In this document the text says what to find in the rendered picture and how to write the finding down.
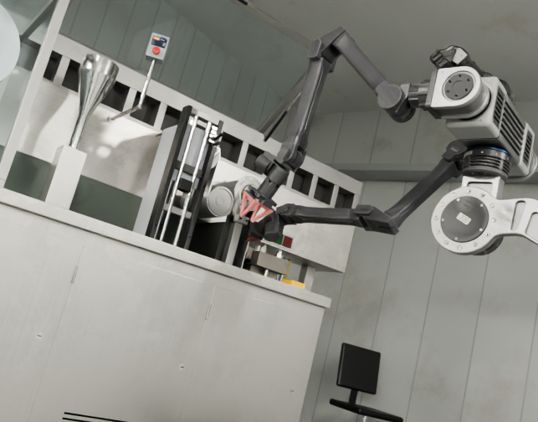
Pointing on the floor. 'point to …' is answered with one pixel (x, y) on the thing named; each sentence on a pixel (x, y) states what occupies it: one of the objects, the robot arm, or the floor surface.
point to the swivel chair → (360, 380)
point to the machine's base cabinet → (133, 333)
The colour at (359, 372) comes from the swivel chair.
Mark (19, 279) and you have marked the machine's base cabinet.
